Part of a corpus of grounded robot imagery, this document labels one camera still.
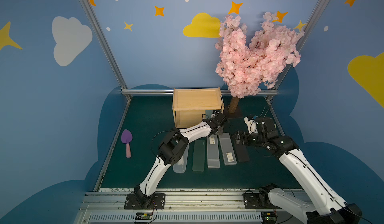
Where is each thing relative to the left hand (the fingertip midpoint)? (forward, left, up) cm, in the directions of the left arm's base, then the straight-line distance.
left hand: (213, 125), depth 99 cm
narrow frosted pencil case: (-15, -8, -3) cm, 18 cm away
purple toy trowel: (-8, +59, -6) cm, 59 cm away
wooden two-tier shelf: (+3, +17, +16) cm, 23 cm away
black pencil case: (-17, -17, -3) cm, 24 cm away
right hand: (-16, -11, +15) cm, 25 cm away
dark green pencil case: (-23, +10, -2) cm, 25 cm away
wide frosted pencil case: (-18, +1, -4) cm, 18 cm away
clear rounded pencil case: (-28, +20, -4) cm, 35 cm away
